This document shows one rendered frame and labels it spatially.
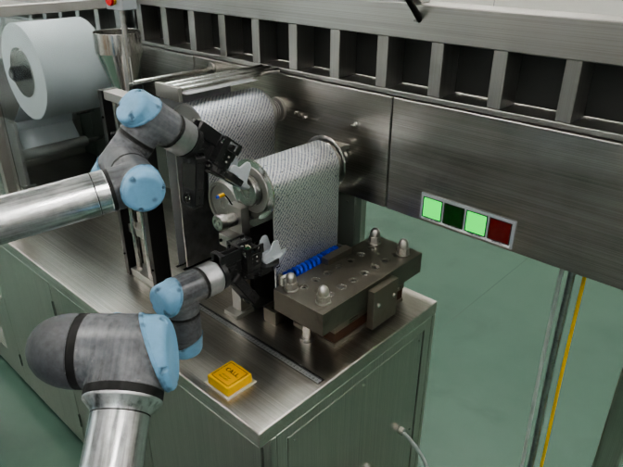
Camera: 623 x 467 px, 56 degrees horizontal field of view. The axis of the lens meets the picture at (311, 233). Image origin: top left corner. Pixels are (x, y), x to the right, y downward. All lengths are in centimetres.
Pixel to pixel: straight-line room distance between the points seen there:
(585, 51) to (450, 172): 40
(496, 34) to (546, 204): 37
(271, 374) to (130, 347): 54
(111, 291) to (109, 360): 85
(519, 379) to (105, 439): 226
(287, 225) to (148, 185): 51
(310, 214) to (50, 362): 78
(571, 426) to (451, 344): 66
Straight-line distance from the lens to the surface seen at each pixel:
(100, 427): 89
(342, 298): 138
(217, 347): 146
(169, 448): 175
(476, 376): 285
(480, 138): 137
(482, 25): 134
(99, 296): 172
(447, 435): 255
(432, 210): 148
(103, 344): 91
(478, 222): 143
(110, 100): 158
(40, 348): 95
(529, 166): 134
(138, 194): 102
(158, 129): 115
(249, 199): 139
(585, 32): 126
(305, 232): 149
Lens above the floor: 179
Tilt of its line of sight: 27 degrees down
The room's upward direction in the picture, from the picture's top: straight up
